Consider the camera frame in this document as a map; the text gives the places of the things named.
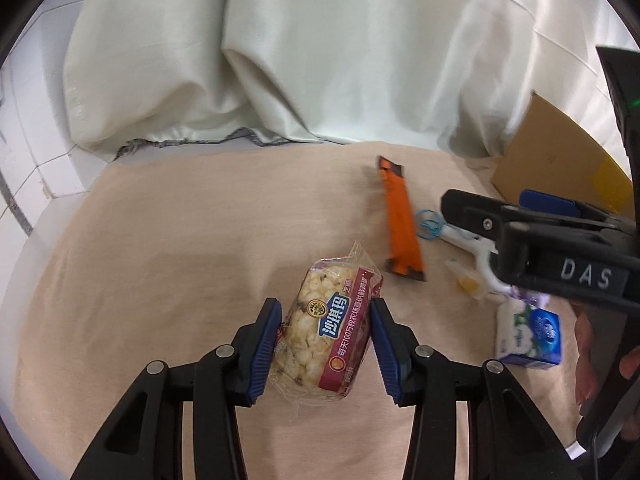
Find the blue tissue pack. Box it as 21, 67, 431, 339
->
494, 292, 563, 370

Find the person's right hand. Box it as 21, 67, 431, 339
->
574, 310, 640, 403

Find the white curtain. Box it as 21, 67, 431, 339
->
62, 0, 640, 162

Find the puffed rice snack packet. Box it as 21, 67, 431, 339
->
270, 241, 385, 403

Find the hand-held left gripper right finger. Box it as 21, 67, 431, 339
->
369, 297, 583, 480

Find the brown cardboard box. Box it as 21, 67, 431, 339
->
490, 90, 635, 211

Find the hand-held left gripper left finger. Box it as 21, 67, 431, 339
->
70, 297, 283, 480

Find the orange snack bar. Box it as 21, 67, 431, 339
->
376, 155, 428, 282

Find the white plastic ring holder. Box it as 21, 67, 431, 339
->
440, 222, 516, 293

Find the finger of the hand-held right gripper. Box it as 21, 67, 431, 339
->
519, 190, 626, 233
440, 189, 531, 266

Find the small clear yellow bottle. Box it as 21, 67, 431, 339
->
445, 259, 488, 302

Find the beige tablecloth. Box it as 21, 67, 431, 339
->
10, 141, 601, 480

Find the blue hair tie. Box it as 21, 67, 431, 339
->
414, 208, 446, 241

